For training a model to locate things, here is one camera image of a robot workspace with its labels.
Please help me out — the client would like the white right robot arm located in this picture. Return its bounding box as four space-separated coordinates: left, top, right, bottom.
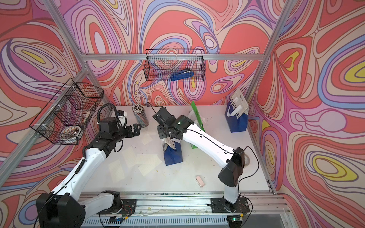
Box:
153 107 245 212

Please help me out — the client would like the clear cup of pencils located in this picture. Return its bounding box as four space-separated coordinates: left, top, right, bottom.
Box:
132 104 149 128

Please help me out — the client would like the blue white paper bag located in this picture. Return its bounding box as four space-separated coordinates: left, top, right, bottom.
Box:
162 138 183 166

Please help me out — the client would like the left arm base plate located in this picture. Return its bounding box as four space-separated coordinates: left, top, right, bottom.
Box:
98 199 137 216

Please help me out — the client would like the green white paper bag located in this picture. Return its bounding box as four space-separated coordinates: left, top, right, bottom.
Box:
188 101 205 132

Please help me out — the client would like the black wire basket back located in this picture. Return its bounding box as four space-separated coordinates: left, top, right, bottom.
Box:
144 48 205 82

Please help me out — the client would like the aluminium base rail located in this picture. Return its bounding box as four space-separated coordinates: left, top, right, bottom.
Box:
82 191 298 228

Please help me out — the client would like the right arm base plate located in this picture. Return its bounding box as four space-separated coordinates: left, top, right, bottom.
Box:
207 197 250 214

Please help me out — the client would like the white tape roll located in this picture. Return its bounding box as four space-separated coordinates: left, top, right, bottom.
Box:
243 154 251 169

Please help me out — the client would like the black wire basket left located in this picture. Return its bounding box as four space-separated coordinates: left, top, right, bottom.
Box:
29 78 104 145

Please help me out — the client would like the dark blue paper bag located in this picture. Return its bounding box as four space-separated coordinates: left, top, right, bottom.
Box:
225 89 249 133

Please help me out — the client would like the black wire basket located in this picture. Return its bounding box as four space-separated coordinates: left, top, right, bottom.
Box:
29 78 104 145
144 48 205 82

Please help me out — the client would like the blue stapler in basket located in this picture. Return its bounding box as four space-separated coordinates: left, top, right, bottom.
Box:
170 68 194 81

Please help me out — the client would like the tape roll in basket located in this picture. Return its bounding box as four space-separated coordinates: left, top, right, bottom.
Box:
60 125 81 142

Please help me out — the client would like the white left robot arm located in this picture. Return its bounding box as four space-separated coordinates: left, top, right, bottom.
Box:
36 117 141 228

